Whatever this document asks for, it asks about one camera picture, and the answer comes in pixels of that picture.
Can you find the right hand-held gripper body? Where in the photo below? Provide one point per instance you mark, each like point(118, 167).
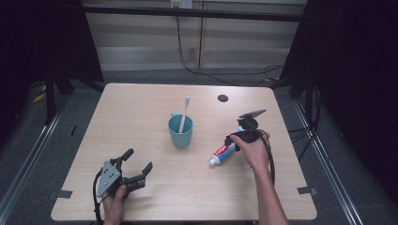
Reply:
point(250, 134)

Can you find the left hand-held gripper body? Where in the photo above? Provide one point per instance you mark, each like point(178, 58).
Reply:
point(108, 178)

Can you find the white toothpaste tube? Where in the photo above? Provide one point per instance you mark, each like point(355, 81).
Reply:
point(220, 154)

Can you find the teal cup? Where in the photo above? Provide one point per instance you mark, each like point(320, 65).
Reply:
point(180, 139)

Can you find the pink toothbrush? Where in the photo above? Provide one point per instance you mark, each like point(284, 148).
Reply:
point(185, 112)

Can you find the person's right hand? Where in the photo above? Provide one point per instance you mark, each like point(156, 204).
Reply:
point(256, 153)

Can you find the person's left hand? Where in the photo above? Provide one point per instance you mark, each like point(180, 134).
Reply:
point(114, 207)

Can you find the black round table grommet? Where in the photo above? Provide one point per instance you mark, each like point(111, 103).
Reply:
point(222, 98)

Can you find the grey tape strip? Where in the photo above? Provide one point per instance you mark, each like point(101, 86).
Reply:
point(61, 194)
point(307, 190)

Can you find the small black floor tape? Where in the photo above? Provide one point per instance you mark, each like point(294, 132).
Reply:
point(73, 130)

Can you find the black metal stand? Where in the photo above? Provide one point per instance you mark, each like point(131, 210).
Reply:
point(50, 97)
point(309, 100)

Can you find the yellow floor scrap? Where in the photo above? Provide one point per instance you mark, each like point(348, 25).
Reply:
point(38, 97)

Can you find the black curtain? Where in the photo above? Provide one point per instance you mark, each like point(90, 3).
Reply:
point(40, 40)
point(353, 78)

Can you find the black horizontal bar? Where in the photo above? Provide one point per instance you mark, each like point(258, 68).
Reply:
point(187, 13)

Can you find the metal floor rail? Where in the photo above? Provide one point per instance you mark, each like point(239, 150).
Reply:
point(328, 168)
point(29, 156)

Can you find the white wall socket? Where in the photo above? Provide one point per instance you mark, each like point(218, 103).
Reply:
point(181, 3)

